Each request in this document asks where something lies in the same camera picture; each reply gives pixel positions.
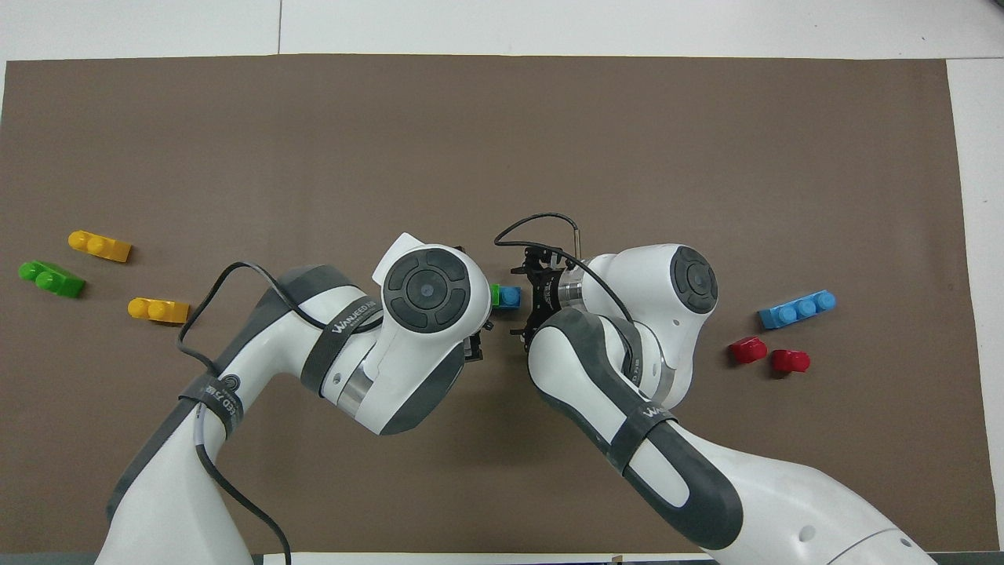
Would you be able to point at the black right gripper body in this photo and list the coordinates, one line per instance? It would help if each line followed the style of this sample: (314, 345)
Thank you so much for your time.
(546, 292)

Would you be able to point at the blue three-stud block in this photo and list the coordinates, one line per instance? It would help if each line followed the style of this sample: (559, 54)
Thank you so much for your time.
(796, 311)
(511, 297)

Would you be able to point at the green two-stud block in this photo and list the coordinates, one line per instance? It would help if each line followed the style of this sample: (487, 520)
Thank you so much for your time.
(53, 280)
(495, 295)

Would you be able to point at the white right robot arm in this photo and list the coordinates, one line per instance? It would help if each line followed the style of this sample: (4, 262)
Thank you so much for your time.
(643, 377)

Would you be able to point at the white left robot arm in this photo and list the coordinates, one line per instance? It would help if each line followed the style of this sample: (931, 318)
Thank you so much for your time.
(353, 345)

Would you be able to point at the small red block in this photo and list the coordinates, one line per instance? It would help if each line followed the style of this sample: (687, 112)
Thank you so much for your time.
(791, 362)
(748, 351)

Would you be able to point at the yellow two-stud block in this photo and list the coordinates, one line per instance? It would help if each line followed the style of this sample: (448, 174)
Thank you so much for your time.
(161, 311)
(102, 247)

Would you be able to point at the brown table mat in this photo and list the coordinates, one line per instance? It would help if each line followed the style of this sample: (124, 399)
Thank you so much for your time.
(502, 141)

